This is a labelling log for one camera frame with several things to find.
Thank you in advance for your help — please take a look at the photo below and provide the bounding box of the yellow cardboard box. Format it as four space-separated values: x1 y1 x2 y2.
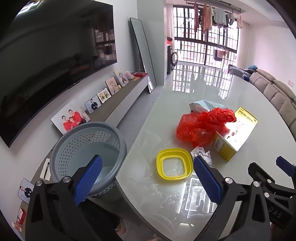
213 107 258 162

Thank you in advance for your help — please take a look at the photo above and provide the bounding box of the white paper ball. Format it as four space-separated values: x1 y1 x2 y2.
191 147 212 166

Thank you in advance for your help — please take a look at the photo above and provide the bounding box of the yellow square plastic lid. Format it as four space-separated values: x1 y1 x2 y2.
156 148 193 180

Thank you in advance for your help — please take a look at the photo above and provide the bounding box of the red plastic bag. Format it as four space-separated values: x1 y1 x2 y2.
176 108 237 147

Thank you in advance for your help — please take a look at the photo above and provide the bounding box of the light blue snack packet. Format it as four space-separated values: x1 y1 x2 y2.
189 100 228 113

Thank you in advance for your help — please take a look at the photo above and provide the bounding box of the grey perforated trash basket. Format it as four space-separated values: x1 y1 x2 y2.
50 121 127 202

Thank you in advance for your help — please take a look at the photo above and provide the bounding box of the red white small box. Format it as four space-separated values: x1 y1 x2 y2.
11 208 26 232

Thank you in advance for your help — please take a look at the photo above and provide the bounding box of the rounded man portrait coaster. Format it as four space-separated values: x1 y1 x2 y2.
18 178 34 203

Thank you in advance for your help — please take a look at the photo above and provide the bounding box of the white notepad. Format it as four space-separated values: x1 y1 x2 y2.
40 158 51 181

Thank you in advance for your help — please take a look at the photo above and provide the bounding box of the beige sectional sofa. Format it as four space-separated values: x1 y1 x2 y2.
242 69 296 138

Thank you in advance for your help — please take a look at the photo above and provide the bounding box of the patterned dark cushion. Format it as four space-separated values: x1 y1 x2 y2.
228 64 251 82

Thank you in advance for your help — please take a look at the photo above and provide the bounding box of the black window grille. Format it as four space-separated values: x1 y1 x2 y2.
173 4 239 69

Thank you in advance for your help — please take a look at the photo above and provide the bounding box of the pink plush toy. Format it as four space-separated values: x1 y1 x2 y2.
125 71 134 80

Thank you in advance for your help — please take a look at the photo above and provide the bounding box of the bicycle on balcony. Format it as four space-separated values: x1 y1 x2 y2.
166 37 178 75

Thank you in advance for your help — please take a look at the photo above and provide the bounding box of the red packet on cabinet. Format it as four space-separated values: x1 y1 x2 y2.
133 72 147 78

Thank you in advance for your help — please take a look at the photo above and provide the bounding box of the large black television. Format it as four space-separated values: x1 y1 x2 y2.
1 0 117 146

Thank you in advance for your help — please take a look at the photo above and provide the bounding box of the hanging laundry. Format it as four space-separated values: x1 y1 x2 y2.
193 3 242 33

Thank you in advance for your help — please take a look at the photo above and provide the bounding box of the leaning floor mirror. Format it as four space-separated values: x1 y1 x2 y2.
130 18 157 93

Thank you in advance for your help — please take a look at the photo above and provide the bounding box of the large family photo frame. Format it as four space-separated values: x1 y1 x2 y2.
51 100 90 134

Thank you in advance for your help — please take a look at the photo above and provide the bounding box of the man portrait photo frame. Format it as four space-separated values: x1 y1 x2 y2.
85 95 101 114

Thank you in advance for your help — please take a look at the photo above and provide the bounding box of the scalloped yellow photo frame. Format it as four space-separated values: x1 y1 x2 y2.
97 88 111 103

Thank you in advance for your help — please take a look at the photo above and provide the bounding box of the baby photo frame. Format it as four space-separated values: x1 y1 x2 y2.
105 77 119 95

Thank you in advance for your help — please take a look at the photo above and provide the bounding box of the child photo frame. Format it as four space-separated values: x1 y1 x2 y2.
114 71 129 87

